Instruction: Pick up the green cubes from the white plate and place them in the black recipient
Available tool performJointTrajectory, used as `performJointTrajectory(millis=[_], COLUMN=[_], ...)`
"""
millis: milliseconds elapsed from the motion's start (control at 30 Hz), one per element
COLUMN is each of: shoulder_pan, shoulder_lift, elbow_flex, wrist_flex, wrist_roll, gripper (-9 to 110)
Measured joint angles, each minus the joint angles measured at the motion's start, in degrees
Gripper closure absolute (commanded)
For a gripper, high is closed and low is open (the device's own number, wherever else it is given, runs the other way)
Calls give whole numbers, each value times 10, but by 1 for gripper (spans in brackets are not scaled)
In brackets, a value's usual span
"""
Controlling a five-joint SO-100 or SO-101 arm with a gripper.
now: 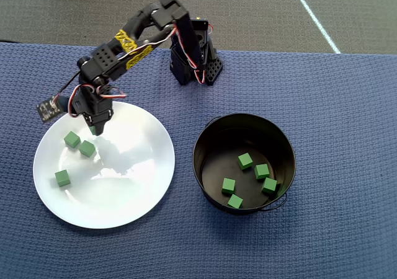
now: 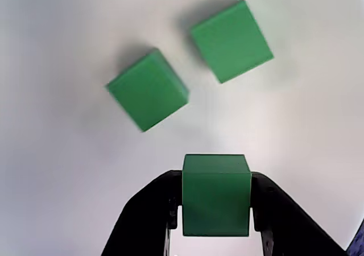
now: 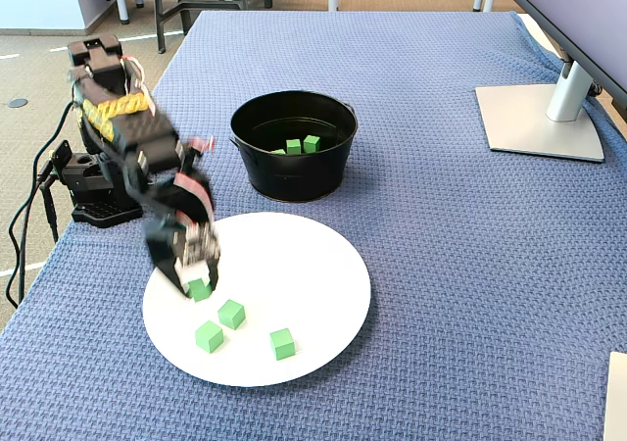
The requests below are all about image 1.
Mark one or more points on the white round plate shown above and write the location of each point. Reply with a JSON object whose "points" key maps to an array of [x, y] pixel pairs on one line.
{"points": [[124, 183]]}

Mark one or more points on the blue woven tablecloth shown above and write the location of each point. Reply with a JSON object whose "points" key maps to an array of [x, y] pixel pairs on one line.
{"points": [[310, 136]]}

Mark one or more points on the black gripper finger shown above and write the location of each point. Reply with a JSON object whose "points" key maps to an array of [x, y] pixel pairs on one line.
{"points": [[99, 129]]}

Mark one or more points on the green plastic cube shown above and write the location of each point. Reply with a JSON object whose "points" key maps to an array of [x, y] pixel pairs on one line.
{"points": [[72, 139], [87, 148], [269, 185], [62, 178], [261, 171], [228, 186], [92, 131], [235, 201], [245, 161]]}

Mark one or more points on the small wrist camera board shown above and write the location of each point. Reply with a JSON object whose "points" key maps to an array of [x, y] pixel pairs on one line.
{"points": [[48, 110]]}

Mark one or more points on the black motor controller board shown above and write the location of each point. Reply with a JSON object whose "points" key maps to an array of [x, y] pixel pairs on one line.
{"points": [[200, 23]]}

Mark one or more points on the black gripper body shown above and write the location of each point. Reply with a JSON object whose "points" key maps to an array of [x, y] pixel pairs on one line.
{"points": [[97, 119]]}

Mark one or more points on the black metal pot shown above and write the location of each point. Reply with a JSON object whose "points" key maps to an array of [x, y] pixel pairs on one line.
{"points": [[217, 136]]}

